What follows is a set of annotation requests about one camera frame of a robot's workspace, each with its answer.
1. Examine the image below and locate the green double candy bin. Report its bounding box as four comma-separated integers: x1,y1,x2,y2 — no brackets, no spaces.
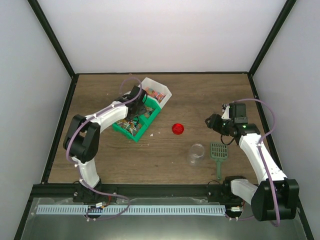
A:
112,96,162,143

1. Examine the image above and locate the red jar lid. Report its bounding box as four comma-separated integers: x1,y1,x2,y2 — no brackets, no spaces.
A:
171,123,185,135

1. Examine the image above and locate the green slotted scoop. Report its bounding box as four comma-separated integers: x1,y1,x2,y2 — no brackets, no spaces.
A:
210,142,228,180

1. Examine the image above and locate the light blue slotted strip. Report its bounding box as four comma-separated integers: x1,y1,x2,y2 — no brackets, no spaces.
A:
36,204,226,216

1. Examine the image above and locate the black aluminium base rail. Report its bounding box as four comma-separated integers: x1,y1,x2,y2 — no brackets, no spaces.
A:
30,183,242,205

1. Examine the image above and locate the clear plastic jar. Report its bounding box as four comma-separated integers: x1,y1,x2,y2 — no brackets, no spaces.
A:
187,143,205,166

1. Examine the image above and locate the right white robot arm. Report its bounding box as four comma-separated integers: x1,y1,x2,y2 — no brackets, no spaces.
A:
205,99,300,227

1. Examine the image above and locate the white candy bin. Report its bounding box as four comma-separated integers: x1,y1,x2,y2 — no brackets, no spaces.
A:
141,77,172,109

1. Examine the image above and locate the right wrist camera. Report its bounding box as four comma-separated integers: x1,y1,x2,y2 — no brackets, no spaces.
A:
221,103,231,120

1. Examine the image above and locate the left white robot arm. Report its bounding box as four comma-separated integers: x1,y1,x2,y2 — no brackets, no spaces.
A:
63,86,147,202

